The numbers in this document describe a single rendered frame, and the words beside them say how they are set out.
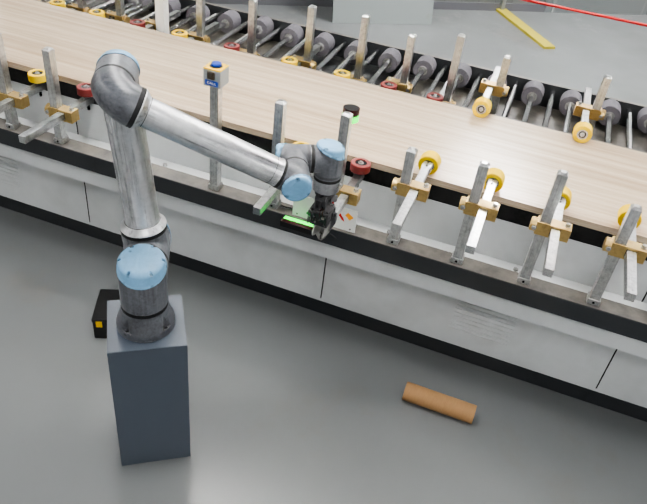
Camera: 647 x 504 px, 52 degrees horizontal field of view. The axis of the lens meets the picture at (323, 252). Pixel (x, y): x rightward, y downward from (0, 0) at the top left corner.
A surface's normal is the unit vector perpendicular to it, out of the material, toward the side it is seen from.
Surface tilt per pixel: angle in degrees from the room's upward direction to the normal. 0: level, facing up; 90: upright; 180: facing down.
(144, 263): 5
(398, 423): 0
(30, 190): 90
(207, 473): 0
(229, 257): 90
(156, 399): 90
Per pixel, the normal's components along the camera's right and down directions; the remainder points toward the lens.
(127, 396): 0.24, 0.62
